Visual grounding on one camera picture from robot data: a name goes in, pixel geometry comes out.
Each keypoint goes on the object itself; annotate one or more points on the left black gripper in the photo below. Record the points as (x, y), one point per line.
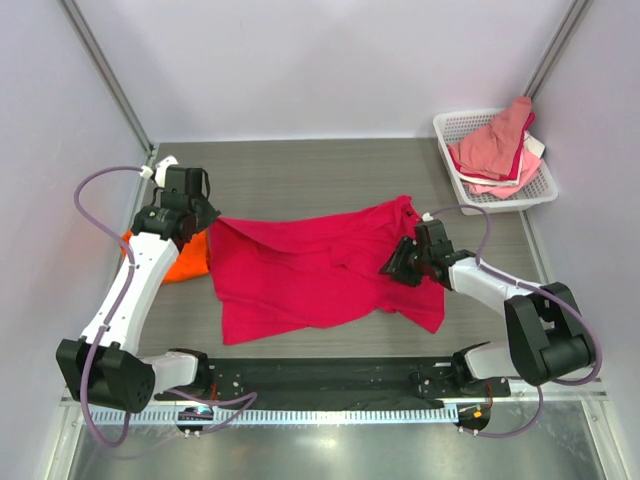
(209, 216)

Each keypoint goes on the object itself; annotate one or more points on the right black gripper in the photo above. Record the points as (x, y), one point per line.
(397, 263)

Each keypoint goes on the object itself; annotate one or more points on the crimson red t shirt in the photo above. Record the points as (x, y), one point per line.
(273, 278)

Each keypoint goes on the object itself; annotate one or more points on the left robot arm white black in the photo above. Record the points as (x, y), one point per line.
(102, 367)

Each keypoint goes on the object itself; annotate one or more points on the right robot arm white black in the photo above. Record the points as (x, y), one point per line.
(546, 339)

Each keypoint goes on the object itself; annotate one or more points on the folded orange t shirt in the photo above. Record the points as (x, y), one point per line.
(190, 260)

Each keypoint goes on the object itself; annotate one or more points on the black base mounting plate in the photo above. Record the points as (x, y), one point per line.
(299, 380)

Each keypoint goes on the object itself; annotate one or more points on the salmon pink t shirt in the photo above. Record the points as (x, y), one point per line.
(493, 151)

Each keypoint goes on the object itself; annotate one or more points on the white plastic basket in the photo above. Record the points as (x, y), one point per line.
(452, 127)

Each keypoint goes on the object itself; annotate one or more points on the light pink t shirt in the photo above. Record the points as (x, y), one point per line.
(530, 165)

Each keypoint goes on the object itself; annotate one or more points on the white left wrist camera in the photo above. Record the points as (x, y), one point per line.
(158, 173)

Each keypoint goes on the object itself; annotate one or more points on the aluminium front rail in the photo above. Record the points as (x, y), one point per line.
(520, 391)

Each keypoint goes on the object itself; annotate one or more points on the white slotted cable duct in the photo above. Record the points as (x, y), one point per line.
(183, 416)

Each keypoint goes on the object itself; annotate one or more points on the left aluminium frame post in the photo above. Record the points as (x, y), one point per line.
(98, 58)

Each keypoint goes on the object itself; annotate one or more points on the aluminium frame post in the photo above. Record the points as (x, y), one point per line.
(98, 58)
(566, 29)

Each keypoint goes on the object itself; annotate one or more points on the right aluminium frame post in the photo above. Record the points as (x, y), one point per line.
(566, 29)

